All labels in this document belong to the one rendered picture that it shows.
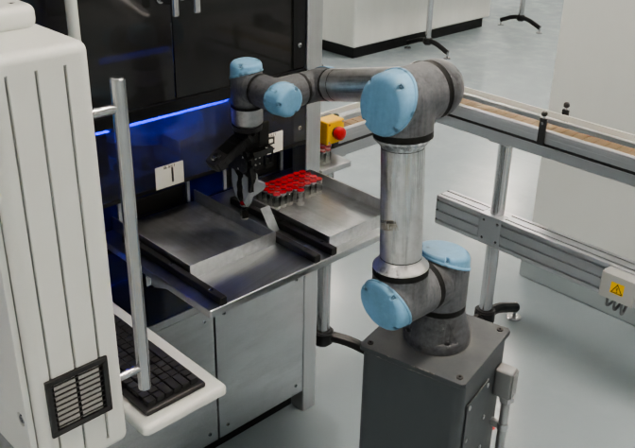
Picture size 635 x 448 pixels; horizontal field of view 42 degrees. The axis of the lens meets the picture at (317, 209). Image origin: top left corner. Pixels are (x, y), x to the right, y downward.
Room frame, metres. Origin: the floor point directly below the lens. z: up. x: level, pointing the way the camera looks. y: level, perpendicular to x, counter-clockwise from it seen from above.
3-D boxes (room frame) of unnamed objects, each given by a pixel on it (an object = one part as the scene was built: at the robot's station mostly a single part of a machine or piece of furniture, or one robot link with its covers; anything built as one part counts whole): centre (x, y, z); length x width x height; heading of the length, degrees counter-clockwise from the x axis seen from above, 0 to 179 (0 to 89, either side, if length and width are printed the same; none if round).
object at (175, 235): (1.86, 0.31, 0.90); 0.34 x 0.26 x 0.04; 44
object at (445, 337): (1.57, -0.28, 0.84); 0.15 x 0.15 x 0.10
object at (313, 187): (2.08, 0.05, 0.90); 0.18 x 0.02 x 0.05; 134
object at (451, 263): (1.56, -0.27, 0.96); 0.13 x 0.12 x 0.14; 134
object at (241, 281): (1.93, 0.14, 0.87); 0.70 x 0.48 x 0.02; 134
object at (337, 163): (2.40, -0.01, 0.87); 0.14 x 0.13 x 0.02; 44
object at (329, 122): (2.36, -0.03, 0.99); 0.08 x 0.07 x 0.07; 44
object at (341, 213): (2.02, -0.01, 0.90); 0.34 x 0.26 x 0.04; 44
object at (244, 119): (1.85, 0.17, 1.21); 0.08 x 0.08 x 0.05
